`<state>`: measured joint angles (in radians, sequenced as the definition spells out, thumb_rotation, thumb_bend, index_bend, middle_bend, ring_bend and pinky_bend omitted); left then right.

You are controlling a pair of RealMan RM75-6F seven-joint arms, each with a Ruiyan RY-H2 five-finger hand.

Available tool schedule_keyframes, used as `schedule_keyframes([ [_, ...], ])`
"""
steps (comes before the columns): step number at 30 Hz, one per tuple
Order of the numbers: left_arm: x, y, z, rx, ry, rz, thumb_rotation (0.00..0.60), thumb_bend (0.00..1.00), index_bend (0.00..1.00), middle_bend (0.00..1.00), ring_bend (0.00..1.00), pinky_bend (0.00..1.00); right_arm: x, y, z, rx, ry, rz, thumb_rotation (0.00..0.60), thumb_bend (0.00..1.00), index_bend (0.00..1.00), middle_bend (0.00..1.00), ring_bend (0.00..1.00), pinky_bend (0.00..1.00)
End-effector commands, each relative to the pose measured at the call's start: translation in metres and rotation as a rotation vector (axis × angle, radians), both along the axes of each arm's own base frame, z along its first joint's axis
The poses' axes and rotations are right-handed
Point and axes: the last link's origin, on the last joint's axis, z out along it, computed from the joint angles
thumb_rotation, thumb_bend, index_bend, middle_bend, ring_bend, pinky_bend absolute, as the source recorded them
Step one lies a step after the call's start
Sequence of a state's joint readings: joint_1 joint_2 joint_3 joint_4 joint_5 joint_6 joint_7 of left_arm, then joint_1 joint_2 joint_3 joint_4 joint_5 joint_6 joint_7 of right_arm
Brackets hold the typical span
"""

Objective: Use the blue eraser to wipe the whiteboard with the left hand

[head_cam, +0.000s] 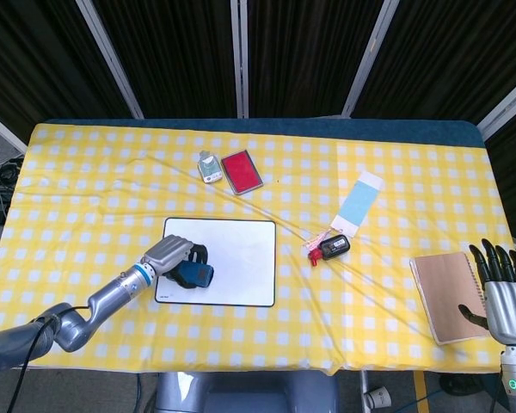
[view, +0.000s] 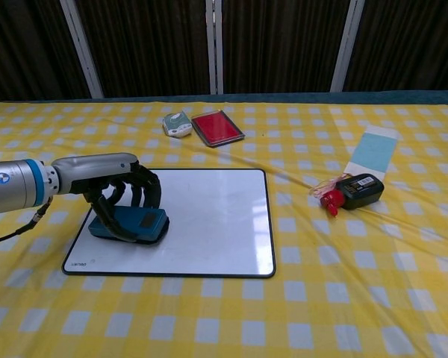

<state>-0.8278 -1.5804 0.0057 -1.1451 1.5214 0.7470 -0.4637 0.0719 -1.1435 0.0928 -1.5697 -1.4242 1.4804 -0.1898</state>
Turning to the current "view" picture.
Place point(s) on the small grey-green device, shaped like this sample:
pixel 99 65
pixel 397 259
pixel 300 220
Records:
pixel 177 124

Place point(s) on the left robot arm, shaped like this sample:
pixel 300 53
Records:
pixel 15 182

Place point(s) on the white drawing board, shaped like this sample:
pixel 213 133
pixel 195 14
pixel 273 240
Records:
pixel 194 223

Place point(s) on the yellow white checkered tablecloth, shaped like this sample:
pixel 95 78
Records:
pixel 224 238

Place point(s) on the black box with label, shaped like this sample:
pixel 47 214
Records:
pixel 360 191

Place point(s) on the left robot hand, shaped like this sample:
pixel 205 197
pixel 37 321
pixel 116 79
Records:
pixel 112 186

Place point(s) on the blue board eraser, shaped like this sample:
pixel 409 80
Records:
pixel 134 225

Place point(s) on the light blue paper card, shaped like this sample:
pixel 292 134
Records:
pixel 373 154

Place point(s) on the red stamp pad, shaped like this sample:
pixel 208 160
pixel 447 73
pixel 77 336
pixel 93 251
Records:
pixel 217 128

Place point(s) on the white metal partition post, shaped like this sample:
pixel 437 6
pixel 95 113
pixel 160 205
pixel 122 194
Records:
pixel 342 44
pixel 80 48
pixel 214 46

